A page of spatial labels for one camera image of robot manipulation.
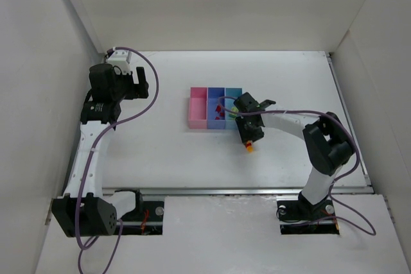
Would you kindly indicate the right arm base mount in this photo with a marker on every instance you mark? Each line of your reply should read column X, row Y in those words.
column 296, row 218

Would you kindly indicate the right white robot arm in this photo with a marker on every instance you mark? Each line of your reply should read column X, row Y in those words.
column 328, row 143

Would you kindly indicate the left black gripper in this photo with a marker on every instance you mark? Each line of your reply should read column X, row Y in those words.
column 140, row 83

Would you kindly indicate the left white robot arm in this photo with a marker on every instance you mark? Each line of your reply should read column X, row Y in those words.
column 82, row 210

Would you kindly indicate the dark blue container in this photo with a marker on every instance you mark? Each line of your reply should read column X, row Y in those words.
column 213, row 100

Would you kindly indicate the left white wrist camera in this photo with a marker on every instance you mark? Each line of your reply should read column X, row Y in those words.
column 120, row 60

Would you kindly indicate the pink container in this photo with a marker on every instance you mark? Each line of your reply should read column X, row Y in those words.
column 197, row 114

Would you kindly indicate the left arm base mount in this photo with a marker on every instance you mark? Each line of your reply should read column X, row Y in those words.
column 139, row 216

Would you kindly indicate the light blue container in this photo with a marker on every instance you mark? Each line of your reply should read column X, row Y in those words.
column 230, row 123

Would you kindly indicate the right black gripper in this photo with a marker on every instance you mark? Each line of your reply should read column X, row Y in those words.
column 251, row 135

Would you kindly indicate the red yellow orange lego stack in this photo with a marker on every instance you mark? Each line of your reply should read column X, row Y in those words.
column 249, row 146

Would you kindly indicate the metal front rail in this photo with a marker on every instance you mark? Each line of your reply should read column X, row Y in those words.
column 198, row 191

